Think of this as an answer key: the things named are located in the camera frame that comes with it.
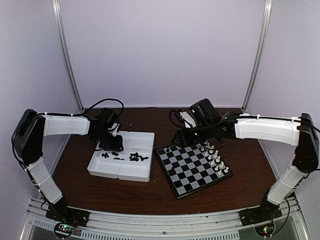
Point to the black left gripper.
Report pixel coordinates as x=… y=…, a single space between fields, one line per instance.
x=115 y=147

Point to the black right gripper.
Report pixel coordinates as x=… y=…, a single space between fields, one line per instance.
x=182 y=140

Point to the black king piece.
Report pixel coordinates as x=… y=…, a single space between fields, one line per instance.
x=172 y=172

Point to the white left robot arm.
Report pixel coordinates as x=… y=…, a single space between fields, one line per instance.
x=28 y=138

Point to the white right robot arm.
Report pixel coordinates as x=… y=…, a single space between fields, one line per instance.
x=291 y=144

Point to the black pieces pile in tray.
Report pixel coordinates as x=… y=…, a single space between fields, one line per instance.
x=133 y=156

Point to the left circuit board with LEDs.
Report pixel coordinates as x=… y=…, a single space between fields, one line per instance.
x=63 y=230

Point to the circuit board with leds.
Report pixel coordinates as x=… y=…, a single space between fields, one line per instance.
x=265 y=230
x=63 y=230

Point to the right circuit board with LEDs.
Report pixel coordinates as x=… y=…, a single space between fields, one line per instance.
x=265 y=230

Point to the white knight far side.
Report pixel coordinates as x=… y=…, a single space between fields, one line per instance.
x=206 y=144

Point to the white king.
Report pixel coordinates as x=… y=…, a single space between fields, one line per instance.
x=216 y=154

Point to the white queen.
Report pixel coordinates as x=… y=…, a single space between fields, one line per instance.
x=218 y=159

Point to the black and grey chessboard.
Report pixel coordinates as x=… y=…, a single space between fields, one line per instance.
x=193 y=171

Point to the white compartment tray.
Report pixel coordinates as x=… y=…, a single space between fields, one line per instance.
x=132 y=164

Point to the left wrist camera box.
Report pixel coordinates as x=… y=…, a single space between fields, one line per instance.
x=114 y=129

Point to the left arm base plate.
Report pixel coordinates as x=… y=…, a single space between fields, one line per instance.
x=72 y=216

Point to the front aluminium rail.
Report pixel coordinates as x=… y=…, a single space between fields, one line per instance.
x=221 y=225

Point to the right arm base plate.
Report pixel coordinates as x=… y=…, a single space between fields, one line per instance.
x=256 y=215

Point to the left aluminium frame post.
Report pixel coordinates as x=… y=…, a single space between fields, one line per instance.
x=65 y=53

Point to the aluminium frame post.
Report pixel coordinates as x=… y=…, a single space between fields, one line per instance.
x=65 y=53
x=264 y=30

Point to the right aluminium frame post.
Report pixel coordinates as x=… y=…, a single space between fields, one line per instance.
x=264 y=30

